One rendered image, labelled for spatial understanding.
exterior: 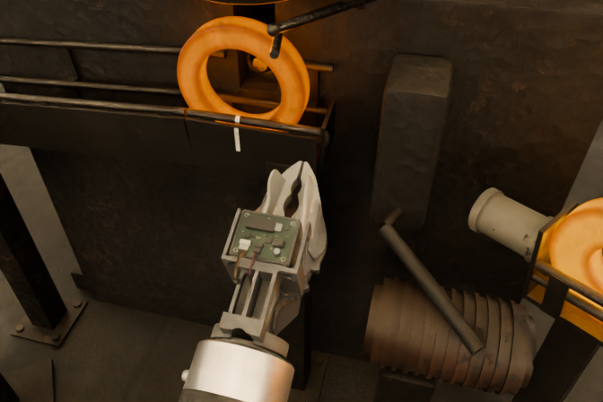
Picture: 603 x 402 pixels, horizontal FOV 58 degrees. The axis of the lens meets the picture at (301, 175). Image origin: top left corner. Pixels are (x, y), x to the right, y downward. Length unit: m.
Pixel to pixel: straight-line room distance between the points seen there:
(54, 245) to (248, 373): 1.26
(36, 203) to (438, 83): 1.39
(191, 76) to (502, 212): 0.44
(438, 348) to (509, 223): 0.20
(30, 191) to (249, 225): 1.42
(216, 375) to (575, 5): 0.58
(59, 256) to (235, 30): 1.07
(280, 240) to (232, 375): 0.12
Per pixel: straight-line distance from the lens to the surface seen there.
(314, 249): 0.55
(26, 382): 1.43
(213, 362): 0.48
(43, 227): 1.74
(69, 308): 1.51
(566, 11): 0.75
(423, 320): 0.77
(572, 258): 0.67
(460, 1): 0.73
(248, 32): 0.70
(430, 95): 0.67
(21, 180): 1.94
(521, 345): 0.79
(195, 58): 0.75
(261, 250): 0.50
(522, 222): 0.68
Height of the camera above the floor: 1.15
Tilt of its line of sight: 42 degrees down
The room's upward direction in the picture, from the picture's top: straight up
